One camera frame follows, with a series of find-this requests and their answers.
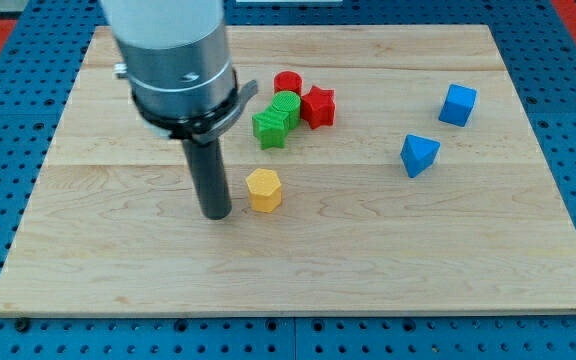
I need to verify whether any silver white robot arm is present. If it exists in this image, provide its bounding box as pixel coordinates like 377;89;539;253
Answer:
101;0;258;144

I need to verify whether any green star block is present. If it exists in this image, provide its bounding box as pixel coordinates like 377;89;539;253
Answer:
252;108;289;150

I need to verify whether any green cylinder block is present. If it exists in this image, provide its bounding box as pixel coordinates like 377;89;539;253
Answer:
271;90;301;130

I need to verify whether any blue triangular prism block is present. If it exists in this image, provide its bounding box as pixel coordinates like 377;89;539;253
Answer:
400;134;441;178

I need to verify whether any blue cube block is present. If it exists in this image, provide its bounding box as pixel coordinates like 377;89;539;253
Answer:
438;84;478;127

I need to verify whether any yellow hexagon block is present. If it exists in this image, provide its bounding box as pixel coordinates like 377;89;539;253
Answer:
245;168;282;213

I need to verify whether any light wooden board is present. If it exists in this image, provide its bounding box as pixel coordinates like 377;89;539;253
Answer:
0;25;576;318

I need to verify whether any red star block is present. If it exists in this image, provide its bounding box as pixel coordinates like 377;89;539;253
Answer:
300;85;336;129

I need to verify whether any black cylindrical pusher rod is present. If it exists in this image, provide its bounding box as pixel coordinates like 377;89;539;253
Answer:
182;140;232;220

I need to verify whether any red cylinder block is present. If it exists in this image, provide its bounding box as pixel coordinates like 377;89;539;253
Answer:
273;71;303;96

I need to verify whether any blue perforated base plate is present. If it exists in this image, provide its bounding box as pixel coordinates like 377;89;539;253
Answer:
0;0;576;360

